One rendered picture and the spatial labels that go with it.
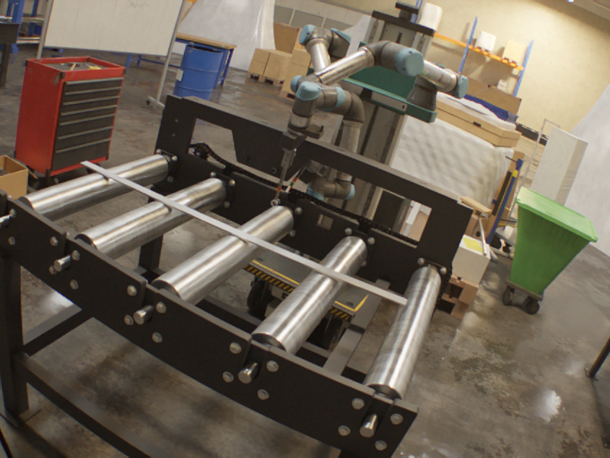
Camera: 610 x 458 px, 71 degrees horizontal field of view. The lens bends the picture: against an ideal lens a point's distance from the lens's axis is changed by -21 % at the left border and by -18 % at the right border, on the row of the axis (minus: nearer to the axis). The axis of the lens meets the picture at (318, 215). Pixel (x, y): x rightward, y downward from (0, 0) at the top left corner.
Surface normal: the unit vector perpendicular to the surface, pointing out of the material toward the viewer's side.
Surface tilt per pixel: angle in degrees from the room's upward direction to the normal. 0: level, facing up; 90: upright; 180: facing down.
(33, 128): 90
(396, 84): 90
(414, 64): 89
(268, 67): 90
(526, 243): 101
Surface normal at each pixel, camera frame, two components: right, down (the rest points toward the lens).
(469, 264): -0.27, 0.27
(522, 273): -0.49, 0.36
